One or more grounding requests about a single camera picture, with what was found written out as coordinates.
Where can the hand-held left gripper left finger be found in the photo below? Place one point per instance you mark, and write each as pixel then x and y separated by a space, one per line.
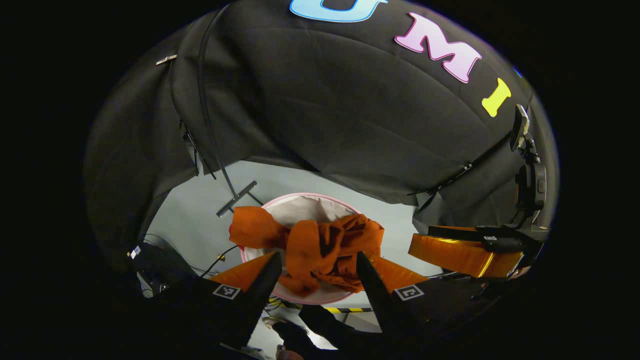
pixel 260 300

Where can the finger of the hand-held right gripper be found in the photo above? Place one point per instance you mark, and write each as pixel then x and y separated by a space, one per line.
pixel 455 231
pixel 450 252

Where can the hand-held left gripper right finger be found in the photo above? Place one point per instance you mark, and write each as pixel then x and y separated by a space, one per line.
pixel 377 295

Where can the pink laundry hamper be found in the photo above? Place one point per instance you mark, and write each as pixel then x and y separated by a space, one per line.
pixel 310 210

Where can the yellow black floor tape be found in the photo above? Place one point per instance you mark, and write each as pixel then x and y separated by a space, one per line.
pixel 350 310

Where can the black stand pole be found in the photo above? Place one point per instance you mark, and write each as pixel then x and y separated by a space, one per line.
pixel 236 199

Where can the black equipment box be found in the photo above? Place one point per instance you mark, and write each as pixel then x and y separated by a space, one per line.
pixel 155 265

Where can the black backdrop cloth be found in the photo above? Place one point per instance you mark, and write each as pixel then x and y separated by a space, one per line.
pixel 350 100

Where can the silver cloth clip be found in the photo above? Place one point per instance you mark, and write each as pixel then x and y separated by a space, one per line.
pixel 166 60

